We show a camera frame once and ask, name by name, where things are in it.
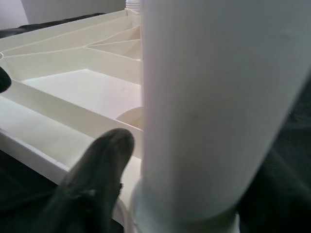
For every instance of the black cloth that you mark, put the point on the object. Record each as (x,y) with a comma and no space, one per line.
(14,194)

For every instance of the white plastic table top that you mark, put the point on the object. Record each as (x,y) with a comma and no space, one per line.
(73,89)

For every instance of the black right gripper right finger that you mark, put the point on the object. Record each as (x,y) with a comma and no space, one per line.
(286,199)

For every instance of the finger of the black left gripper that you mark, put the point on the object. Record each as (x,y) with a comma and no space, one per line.
(3,78)

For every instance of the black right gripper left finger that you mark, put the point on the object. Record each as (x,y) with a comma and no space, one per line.
(92,189)

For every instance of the white plastic table leg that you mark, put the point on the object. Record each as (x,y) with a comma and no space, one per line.
(206,97)
(133,3)

